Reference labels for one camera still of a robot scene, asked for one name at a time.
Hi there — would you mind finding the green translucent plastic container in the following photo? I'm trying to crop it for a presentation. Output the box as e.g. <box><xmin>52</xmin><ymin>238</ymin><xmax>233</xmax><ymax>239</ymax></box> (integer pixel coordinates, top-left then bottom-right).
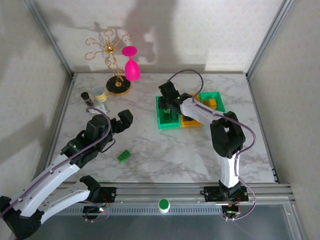
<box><xmin>198</xmin><ymin>91</ymin><xmax>227</xmax><ymax>114</ymax></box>
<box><xmin>155</xmin><ymin>95</ymin><xmax>182</xmax><ymax>130</ymax></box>

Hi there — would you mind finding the orange translucent plastic container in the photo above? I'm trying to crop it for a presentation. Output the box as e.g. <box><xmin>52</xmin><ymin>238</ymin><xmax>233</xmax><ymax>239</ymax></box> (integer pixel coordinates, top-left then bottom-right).
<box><xmin>179</xmin><ymin>92</ymin><xmax>204</xmax><ymax>128</ymax></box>

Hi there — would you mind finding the spice jar with black lid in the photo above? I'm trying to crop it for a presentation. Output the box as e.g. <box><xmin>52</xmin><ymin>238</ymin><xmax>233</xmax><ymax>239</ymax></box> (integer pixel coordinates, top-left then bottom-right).
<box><xmin>80</xmin><ymin>91</ymin><xmax>95</xmax><ymax>108</ymax></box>

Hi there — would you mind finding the pink plastic wine glass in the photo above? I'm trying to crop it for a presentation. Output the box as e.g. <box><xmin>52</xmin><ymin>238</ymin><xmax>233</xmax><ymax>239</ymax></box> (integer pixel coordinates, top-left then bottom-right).
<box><xmin>121</xmin><ymin>45</ymin><xmax>142</xmax><ymax>82</ymax></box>

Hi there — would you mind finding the small circuit board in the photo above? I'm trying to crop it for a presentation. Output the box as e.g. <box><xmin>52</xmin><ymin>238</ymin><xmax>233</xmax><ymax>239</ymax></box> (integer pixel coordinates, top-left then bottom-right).
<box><xmin>83</xmin><ymin>204</ymin><xmax>111</xmax><ymax>216</ymax></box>
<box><xmin>222</xmin><ymin>204</ymin><xmax>242</xmax><ymax>218</ymax></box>

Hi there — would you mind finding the green push button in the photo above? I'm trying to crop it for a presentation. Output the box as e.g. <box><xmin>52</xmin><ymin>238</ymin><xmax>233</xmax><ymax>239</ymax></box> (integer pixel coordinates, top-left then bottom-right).
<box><xmin>157</xmin><ymin>198</ymin><xmax>171</xmax><ymax>214</ymax></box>

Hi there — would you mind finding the perforated metal strip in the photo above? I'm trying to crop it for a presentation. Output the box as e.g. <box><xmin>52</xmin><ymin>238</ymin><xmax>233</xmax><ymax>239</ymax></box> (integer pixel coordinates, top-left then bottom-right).
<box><xmin>44</xmin><ymin>204</ymin><xmax>296</xmax><ymax>216</ymax></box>

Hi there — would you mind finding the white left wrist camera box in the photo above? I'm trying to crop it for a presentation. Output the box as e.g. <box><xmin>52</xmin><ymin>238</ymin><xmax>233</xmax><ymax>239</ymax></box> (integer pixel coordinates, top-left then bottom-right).
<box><xmin>87</xmin><ymin>104</ymin><xmax>110</xmax><ymax>115</ymax></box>

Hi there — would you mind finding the aluminium side rail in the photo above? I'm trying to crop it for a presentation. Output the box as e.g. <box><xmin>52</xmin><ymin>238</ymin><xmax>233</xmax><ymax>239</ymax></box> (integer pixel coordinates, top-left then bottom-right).
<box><xmin>47</xmin><ymin>74</ymin><xmax>77</xmax><ymax>161</ymax></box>
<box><xmin>246</xmin><ymin>76</ymin><xmax>281</xmax><ymax>183</ymax></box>

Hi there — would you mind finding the gold wire glass stand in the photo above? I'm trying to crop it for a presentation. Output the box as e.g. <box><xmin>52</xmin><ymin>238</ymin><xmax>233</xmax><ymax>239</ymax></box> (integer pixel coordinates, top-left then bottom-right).
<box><xmin>84</xmin><ymin>29</ymin><xmax>133</xmax><ymax>96</ymax></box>

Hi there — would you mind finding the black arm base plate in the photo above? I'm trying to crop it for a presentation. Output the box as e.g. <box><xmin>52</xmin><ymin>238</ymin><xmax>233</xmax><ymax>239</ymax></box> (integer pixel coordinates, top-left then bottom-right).
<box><xmin>98</xmin><ymin>186</ymin><xmax>118</xmax><ymax>204</ymax></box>
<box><xmin>199</xmin><ymin>186</ymin><xmax>250</xmax><ymax>204</ymax></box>

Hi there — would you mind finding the aluminium front rail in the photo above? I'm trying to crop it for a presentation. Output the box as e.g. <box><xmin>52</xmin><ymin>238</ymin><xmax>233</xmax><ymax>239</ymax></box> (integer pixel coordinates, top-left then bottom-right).
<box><xmin>49</xmin><ymin>181</ymin><xmax>294</xmax><ymax>204</ymax></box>

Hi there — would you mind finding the aluminium frame post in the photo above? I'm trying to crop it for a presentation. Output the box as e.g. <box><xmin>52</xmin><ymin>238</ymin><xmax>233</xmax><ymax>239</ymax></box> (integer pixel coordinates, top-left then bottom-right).
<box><xmin>245</xmin><ymin>0</ymin><xmax>296</xmax><ymax>78</ymax></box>
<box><xmin>23</xmin><ymin>0</ymin><xmax>76</xmax><ymax>78</ymax></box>

